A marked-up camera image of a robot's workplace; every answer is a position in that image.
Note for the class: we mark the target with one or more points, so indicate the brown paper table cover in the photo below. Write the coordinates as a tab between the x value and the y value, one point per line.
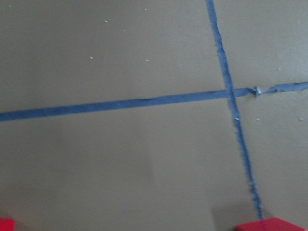
153	115

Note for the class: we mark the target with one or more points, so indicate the red block one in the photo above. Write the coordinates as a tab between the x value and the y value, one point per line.
270	224
7	224

